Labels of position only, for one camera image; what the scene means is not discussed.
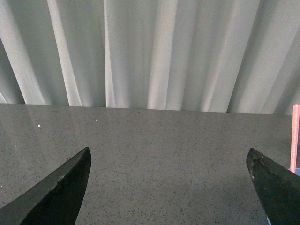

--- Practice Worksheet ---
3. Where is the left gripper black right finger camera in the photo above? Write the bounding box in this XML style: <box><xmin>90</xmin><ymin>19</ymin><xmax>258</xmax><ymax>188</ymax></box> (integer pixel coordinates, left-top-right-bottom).
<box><xmin>246</xmin><ymin>148</ymin><xmax>300</xmax><ymax>225</ymax></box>

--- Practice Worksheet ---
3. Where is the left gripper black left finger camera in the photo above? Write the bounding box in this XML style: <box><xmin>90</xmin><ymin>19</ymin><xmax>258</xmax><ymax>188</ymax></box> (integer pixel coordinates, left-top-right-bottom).
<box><xmin>0</xmin><ymin>147</ymin><xmax>91</xmax><ymax>225</ymax></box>

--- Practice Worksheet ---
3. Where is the blue cup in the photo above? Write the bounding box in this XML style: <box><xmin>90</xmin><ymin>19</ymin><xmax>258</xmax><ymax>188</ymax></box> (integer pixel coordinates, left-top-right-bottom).
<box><xmin>267</xmin><ymin>167</ymin><xmax>300</xmax><ymax>225</ymax></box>

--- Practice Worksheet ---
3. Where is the white pleated curtain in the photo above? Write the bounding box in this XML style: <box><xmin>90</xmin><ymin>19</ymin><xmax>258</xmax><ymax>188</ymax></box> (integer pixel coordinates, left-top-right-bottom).
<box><xmin>0</xmin><ymin>0</ymin><xmax>300</xmax><ymax>114</ymax></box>

